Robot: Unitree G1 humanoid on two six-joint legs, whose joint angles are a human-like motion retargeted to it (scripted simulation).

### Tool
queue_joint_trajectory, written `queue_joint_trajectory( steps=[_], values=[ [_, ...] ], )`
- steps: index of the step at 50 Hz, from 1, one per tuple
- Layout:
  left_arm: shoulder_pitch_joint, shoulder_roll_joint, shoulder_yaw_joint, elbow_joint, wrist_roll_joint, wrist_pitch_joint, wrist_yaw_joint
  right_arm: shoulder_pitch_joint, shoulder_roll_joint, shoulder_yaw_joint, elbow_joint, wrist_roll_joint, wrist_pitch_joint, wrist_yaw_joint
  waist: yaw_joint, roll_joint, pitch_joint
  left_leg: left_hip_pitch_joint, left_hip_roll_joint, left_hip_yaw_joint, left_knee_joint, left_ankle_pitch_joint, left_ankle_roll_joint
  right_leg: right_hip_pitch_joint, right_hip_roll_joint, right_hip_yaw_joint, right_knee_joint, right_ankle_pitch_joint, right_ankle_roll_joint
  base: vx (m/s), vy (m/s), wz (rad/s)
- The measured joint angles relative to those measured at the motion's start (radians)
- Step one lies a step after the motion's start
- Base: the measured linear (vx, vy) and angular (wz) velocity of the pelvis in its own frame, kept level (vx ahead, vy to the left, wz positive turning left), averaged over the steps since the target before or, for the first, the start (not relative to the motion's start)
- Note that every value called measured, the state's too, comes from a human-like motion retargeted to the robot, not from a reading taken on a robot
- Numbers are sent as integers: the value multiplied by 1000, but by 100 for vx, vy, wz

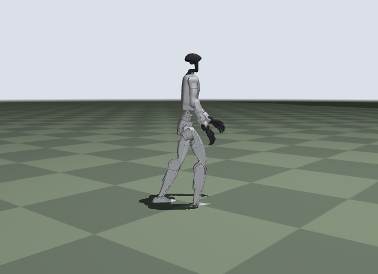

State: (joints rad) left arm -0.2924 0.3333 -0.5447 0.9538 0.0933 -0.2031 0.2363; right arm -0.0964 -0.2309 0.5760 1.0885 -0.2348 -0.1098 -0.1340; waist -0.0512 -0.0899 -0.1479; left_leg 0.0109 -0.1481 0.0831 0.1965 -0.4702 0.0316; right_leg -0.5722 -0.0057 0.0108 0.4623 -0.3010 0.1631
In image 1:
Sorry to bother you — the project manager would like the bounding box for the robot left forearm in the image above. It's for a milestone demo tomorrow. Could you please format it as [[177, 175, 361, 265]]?
[[201, 106, 211, 123]]

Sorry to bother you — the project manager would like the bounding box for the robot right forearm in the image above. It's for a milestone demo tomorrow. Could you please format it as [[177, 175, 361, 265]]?
[[193, 99, 208, 127]]

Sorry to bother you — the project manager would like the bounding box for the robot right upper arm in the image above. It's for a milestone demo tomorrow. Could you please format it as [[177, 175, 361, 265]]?
[[187, 76, 198, 108]]

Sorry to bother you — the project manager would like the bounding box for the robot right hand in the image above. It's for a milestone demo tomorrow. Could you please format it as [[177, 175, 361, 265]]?
[[201, 124, 216, 145]]

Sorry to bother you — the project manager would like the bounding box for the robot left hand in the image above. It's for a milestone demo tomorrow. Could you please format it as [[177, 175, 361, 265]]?
[[208, 116, 225, 133]]

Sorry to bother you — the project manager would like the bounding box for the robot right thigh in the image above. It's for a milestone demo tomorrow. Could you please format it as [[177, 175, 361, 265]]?
[[181, 125, 206, 172]]

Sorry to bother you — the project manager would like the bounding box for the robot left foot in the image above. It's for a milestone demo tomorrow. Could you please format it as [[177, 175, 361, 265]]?
[[152, 196, 176, 203]]

